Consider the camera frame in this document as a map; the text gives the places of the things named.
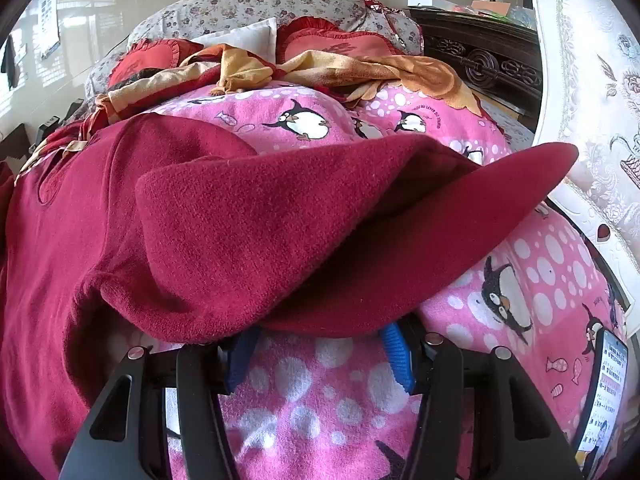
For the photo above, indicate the maroon knit sweater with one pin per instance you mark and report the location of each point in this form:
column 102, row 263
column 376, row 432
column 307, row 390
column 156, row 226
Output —
column 200, row 210

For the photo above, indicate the red ruffled cushion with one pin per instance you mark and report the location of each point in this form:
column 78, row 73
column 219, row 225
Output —
column 340, row 42
column 145, row 60

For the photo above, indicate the orange paper item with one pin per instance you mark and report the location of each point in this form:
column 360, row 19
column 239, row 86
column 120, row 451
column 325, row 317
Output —
column 487, row 6

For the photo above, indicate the dark hanging cloth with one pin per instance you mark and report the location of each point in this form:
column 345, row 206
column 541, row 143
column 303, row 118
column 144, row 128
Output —
column 9, row 62

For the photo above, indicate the white flat box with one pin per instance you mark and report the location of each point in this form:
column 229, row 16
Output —
column 427, row 1

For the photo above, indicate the wall calendar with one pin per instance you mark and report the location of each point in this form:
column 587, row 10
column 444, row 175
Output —
column 49, row 20

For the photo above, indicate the pink penguin print blanket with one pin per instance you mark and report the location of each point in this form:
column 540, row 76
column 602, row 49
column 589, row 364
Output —
column 310, row 400

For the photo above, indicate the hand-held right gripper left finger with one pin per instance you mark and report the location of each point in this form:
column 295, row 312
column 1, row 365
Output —
column 241, row 360

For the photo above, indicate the smartphone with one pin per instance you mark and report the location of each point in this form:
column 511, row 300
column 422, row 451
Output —
column 602, row 390

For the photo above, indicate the white upholstered bed board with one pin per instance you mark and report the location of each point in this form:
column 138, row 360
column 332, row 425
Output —
column 585, row 110

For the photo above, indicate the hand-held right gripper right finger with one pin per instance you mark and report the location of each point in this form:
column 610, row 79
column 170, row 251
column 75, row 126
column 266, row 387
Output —
column 400, row 355

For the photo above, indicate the grey floral pillow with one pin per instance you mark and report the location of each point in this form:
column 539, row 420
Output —
column 240, row 5

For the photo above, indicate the black metal stand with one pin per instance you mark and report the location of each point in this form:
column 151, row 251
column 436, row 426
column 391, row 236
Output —
column 50, row 125

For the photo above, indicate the dark carved headboard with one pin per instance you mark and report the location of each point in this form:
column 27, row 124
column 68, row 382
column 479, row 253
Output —
column 480, row 55

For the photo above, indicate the white pillow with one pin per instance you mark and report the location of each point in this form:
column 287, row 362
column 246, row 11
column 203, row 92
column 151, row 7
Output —
column 250, row 37

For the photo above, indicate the red and orange floral blanket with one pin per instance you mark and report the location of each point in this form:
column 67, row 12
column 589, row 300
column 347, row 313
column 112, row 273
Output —
column 320, row 67

